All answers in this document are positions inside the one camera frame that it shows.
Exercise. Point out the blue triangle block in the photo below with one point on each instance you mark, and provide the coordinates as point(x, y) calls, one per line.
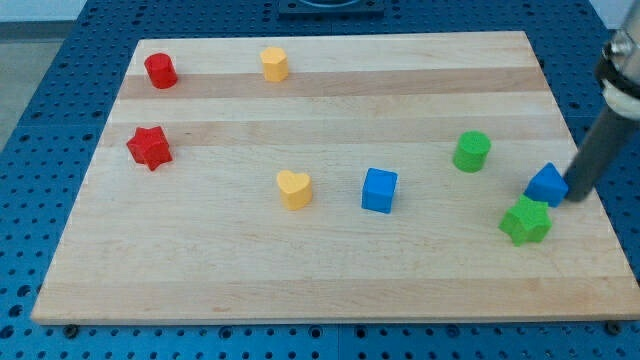
point(548, 186)

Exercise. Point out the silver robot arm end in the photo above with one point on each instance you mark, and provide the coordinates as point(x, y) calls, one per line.
point(618, 67)

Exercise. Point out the red star block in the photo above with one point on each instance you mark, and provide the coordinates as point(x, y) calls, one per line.
point(150, 147)

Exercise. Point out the green star block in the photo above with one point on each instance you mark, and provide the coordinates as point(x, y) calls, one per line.
point(526, 221)

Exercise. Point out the yellow heart block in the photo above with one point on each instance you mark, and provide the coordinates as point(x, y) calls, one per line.
point(295, 189)

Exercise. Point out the blue cube block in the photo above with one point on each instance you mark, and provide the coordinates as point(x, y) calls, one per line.
point(378, 190)

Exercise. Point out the wooden board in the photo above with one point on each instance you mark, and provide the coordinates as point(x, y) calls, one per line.
point(206, 239)

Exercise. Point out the yellow pentagon block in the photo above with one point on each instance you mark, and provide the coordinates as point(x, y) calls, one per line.
point(275, 64)

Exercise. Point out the green cylinder block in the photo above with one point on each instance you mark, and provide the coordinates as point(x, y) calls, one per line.
point(471, 151)

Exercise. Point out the red cylinder block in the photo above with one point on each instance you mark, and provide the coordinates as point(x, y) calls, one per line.
point(161, 71)

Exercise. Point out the grey pusher rod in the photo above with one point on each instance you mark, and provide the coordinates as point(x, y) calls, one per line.
point(609, 134)

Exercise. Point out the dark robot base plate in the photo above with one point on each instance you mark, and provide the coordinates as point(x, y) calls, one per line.
point(312, 9)

